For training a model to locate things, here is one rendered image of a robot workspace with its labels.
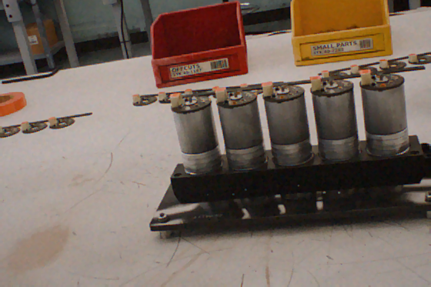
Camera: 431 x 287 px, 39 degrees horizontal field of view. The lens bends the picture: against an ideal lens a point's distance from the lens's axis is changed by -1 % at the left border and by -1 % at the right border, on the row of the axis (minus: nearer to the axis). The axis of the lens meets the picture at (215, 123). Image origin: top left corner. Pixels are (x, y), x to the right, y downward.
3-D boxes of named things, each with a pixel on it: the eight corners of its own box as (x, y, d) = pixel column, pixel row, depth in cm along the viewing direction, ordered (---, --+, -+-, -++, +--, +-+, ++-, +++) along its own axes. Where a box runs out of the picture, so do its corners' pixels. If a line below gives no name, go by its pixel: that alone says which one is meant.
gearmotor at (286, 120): (314, 176, 36) (303, 95, 34) (273, 180, 36) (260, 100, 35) (315, 159, 38) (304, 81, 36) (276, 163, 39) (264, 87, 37)
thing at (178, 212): (427, 162, 38) (425, 145, 37) (448, 221, 31) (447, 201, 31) (179, 185, 41) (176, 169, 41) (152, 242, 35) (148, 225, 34)
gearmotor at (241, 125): (267, 181, 37) (254, 101, 35) (227, 184, 37) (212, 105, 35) (271, 163, 39) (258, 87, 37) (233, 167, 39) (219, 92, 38)
